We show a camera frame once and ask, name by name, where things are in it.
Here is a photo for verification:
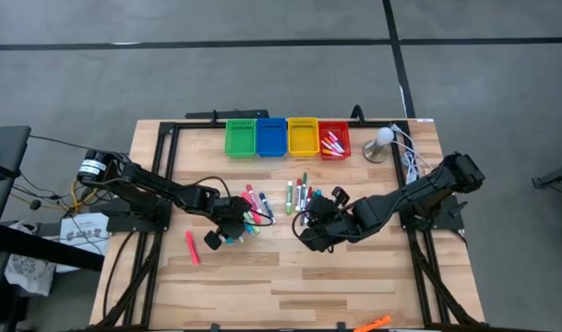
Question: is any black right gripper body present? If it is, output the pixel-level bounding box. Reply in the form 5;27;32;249
298;186;355;253

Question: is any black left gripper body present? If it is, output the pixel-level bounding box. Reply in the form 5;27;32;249
209;196;253;241

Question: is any green plastic basket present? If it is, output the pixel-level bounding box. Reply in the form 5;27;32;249
224;118;257;160

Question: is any blue plastic basket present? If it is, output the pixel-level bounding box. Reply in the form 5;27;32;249
255;117;289;159

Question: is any yellow plastic basket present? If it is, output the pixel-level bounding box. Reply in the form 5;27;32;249
287;116;321;158

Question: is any red plastic basket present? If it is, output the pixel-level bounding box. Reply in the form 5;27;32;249
317;120;352;161

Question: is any white bulb lamp wooden base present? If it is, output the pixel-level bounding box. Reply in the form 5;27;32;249
362;126;396;164

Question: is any orange highlighter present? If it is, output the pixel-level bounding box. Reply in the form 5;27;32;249
353;314;393;332

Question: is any white paper sheet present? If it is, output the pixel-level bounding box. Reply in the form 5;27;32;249
58;212;111;273

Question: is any black beam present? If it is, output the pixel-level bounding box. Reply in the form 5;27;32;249
0;223;105;272

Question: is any white printed bag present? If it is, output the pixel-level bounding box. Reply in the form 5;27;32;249
4;252;56;297

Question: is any black desk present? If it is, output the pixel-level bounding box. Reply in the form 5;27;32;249
0;124;32;241

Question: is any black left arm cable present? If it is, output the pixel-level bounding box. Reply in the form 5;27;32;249
187;174;275;228

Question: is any white power cable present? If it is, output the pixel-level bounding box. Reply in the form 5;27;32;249
389;122;433;184

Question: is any black metal table frame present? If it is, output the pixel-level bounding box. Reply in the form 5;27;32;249
93;118;487;332

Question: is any yellow cable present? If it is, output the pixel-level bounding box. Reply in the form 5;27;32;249
10;177;95;213

